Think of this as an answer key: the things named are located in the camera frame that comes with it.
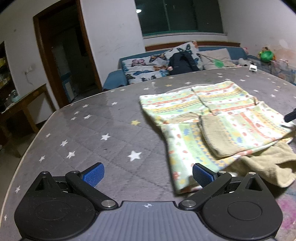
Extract clear toy storage box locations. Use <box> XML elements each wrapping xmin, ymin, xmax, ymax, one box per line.
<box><xmin>271</xmin><ymin>59</ymin><xmax>295</xmax><ymax>84</ymax></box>

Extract green toy bowl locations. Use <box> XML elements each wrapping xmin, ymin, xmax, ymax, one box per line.
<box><xmin>258</xmin><ymin>46</ymin><xmax>275</xmax><ymax>63</ymax></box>

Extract dark wooden door frame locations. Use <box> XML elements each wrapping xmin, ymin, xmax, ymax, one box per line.
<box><xmin>33</xmin><ymin>1</ymin><xmax>102</xmax><ymax>108</ymax></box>

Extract dark window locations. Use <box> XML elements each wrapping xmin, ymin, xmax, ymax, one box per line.
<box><xmin>135</xmin><ymin>0</ymin><xmax>223</xmax><ymax>36</ymax></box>

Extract butterfly print pillow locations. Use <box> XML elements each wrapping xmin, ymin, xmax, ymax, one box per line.
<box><xmin>121</xmin><ymin>41</ymin><xmax>203</xmax><ymax>84</ymax></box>

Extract grey star tablecloth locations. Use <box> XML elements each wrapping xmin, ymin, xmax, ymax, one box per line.
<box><xmin>1</xmin><ymin>67</ymin><xmax>295</xmax><ymax>240</ymax></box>

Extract dark blue backpack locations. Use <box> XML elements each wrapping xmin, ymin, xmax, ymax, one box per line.
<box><xmin>168</xmin><ymin>52</ymin><xmax>200</xmax><ymax>75</ymax></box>

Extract small white box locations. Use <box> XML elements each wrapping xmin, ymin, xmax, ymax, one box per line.
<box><xmin>249</xmin><ymin>64</ymin><xmax>257</xmax><ymax>72</ymax></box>

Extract beige cushion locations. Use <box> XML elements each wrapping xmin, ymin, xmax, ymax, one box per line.
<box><xmin>199</xmin><ymin>48</ymin><xmax>236</xmax><ymax>70</ymax></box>

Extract blue sofa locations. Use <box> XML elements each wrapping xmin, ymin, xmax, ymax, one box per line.
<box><xmin>102</xmin><ymin>45</ymin><xmax>296</xmax><ymax>91</ymax></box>

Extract dark wooden side table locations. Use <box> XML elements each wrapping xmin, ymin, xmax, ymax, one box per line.
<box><xmin>1</xmin><ymin>84</ymin><xmax>56</xmax><ymax>158</ymax></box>

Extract colourful patterned baby garment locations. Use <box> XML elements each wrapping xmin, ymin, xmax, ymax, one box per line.
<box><xmin>139</xmin><ymin>81</ymin><xmax>295</xmax><ymax>193</ymax></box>

